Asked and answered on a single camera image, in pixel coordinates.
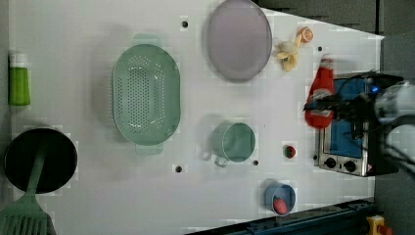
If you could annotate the orange plush fruit slice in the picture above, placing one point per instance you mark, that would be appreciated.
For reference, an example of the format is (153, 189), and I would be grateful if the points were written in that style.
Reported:
(306, 34)

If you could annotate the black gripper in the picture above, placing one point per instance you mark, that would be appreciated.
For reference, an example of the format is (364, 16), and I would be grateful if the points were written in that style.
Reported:
(360, 108)

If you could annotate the yellow red emergency button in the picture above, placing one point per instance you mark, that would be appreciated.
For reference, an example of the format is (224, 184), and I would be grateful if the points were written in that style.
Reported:
(377, 226)

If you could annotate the blue cup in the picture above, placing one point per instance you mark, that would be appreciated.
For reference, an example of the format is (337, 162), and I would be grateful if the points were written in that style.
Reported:
(279, 190)

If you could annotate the green mug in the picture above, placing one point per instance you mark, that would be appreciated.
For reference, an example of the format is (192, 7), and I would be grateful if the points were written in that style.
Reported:
(232, 142)

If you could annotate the yellow plush banana peel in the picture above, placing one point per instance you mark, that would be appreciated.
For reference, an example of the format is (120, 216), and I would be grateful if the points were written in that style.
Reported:
(288, 53)

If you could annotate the green plastic spatula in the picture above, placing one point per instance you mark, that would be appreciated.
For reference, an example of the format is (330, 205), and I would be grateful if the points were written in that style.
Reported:
(25, 216)

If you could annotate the black round pot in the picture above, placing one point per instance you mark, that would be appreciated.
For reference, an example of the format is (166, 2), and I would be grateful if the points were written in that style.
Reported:
(59, 165)

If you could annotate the lilac round plate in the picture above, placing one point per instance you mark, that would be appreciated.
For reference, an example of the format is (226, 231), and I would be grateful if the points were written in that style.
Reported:
(239, 39)

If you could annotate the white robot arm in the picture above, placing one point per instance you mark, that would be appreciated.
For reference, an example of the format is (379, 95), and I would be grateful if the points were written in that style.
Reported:
(395, 108)

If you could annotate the red plush strawberry in cup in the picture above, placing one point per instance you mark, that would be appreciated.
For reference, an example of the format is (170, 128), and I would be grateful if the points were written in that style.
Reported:
(280, 206)

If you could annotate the silver toaster oven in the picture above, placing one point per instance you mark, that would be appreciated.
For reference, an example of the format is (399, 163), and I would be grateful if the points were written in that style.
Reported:
(355, 147)

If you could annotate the green oval colander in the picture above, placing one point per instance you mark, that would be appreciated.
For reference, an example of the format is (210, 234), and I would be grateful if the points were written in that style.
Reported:
(146, 94)

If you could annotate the red plush ketchup bottle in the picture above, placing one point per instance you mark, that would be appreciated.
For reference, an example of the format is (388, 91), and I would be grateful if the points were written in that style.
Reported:
(322, 86)

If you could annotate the small red green toy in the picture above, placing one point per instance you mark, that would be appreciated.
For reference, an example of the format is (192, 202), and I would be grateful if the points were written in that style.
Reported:
(289, 152)

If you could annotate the green bottle white cap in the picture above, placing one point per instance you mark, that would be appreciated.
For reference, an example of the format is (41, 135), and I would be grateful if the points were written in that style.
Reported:
(19, 91)

